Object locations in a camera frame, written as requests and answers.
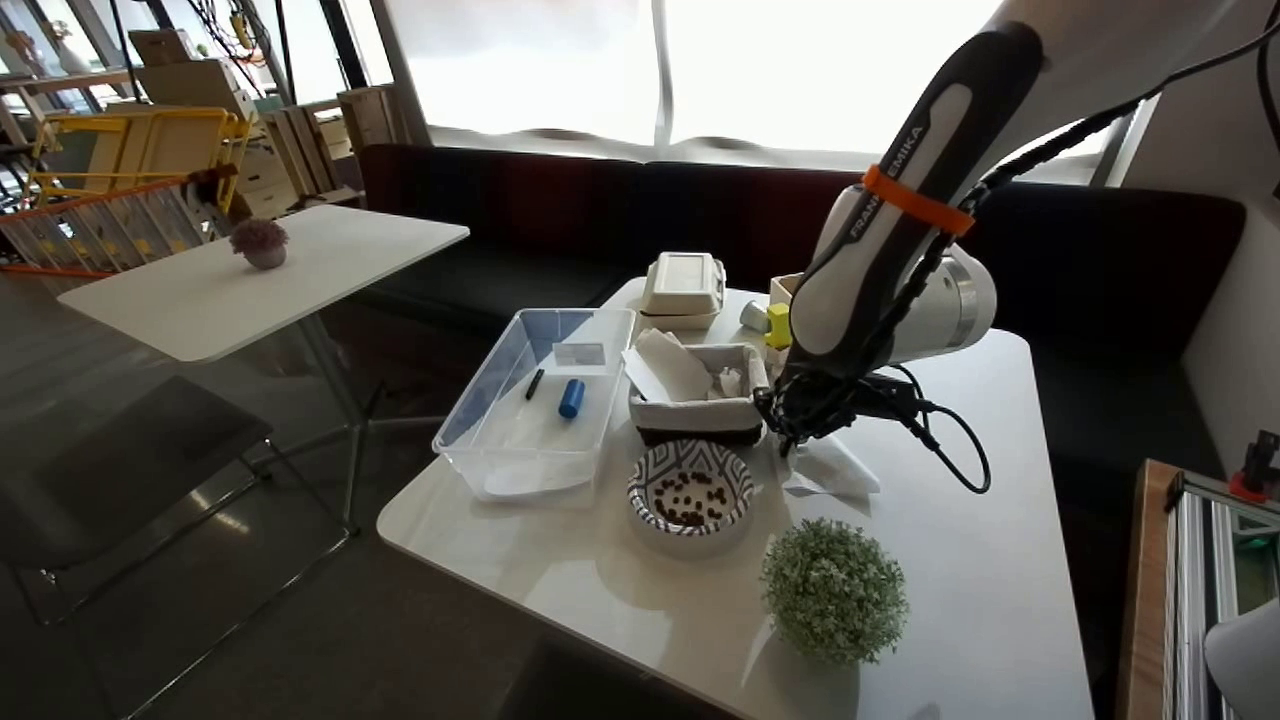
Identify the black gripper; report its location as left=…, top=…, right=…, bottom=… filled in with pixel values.
left=764, top=354, right=872, bottom=452

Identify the blue patterned plate with beans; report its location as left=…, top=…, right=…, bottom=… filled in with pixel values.
left=625, top=436, right=761, bottom=544

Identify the white styrofoam clamshell container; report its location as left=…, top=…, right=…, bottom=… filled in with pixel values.
left=635, top=247, right=732, bottom=333

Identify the round green potted plant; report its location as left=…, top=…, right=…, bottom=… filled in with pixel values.
left=758, top=514, right=912, bottom=672

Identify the clear plastic bin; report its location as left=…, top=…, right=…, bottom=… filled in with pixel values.
left=428, top=305, right=639, bottom=502

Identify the dark bench seat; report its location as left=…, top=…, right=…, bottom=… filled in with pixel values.
left=356, top=135, right=1249, bottom=471

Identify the wooden base board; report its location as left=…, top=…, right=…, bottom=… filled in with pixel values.
left=1120, top=455, right=1185, bottom=720

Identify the orange black clamp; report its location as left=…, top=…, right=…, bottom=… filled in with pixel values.
left=1225, top=427, right=1280, bottom=511

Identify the white side table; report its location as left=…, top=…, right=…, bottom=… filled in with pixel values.
left=58, top=195, right=475, bottom=536

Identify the purple potted item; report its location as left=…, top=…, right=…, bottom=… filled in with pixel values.
left=230, top=215, right=293, bottom=275

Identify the yellow metal railing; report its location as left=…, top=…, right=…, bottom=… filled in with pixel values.
left=28, top=105, right=258, bottom=229

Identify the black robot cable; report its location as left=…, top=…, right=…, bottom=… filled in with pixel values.
left=853, top=359, right=998, bottom=500

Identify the orange strap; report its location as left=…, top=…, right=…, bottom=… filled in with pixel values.
left=856, top=158, right=980, bottom=240

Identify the aluminium profile frame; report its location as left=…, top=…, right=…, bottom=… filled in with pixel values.
left=1164, top=468, right=1280, bottom=720

